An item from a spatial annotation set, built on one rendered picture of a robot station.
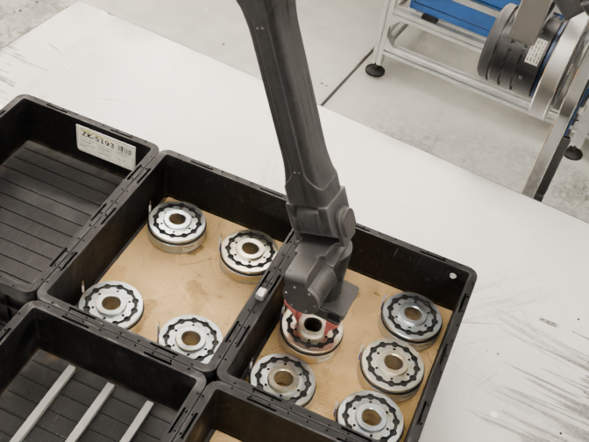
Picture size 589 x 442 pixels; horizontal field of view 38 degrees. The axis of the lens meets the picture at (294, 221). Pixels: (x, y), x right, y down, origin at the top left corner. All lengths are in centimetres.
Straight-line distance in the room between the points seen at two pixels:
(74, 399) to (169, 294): 25
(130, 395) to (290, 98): 53
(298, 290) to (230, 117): 89
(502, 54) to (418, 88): 192
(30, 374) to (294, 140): 55
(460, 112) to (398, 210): 159
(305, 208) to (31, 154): 69
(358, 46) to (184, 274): 229
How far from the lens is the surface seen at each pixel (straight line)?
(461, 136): 330
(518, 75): 158
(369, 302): 150
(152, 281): 148
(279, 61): 107
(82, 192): 163
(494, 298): 176
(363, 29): 376
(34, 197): 163
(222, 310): 144
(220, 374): 124
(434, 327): 145
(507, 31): 158
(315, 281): 119
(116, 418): 132
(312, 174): 114
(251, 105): 206
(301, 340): 138
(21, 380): 137
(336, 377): 139
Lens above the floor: 195
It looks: 45 degrees down
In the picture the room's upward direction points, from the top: 11 degrees clockwise
